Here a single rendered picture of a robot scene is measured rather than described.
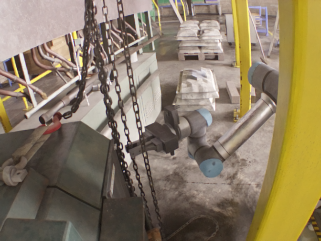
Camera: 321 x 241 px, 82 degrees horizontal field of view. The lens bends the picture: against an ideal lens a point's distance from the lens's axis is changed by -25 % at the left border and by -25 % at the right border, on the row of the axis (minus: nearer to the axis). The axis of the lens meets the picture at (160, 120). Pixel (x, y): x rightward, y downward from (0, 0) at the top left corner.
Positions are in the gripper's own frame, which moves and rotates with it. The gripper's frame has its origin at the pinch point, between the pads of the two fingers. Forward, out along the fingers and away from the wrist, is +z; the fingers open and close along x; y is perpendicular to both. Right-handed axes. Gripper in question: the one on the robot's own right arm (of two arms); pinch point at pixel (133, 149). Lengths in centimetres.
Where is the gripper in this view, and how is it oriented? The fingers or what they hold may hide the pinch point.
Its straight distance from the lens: 78.5
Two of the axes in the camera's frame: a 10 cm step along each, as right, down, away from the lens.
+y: 1.2, 8.7, 4.8
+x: -5.3, -3.5, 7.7
